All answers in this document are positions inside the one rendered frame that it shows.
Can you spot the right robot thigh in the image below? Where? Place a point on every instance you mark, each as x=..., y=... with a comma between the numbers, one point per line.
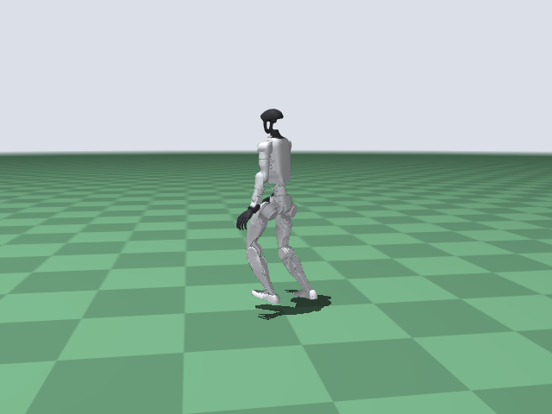
x=283, y=230

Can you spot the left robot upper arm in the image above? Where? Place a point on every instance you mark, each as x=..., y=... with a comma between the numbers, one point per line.
x=264, y=150

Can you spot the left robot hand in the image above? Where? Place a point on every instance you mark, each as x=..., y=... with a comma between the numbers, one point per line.
x=243, y=218

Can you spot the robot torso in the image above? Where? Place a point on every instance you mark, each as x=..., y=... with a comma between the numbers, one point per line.
x=280, y=168

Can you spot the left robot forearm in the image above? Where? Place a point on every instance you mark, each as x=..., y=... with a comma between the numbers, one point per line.
x=258, y=190

